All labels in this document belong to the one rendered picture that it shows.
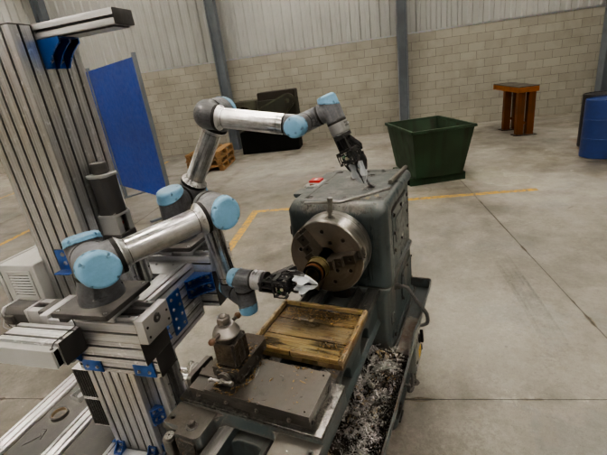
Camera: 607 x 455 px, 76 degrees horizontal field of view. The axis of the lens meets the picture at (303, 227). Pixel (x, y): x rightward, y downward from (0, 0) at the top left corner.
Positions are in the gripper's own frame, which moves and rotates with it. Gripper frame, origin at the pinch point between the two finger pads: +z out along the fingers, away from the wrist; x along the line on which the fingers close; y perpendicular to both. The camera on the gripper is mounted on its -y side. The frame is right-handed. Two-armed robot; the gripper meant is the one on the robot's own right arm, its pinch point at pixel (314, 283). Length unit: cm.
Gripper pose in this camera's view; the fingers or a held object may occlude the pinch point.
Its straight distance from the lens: 141.5
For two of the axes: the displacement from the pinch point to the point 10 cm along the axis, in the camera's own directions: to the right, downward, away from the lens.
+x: -1.2, -9.2, -3.6
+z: 9.1, 0.4, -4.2
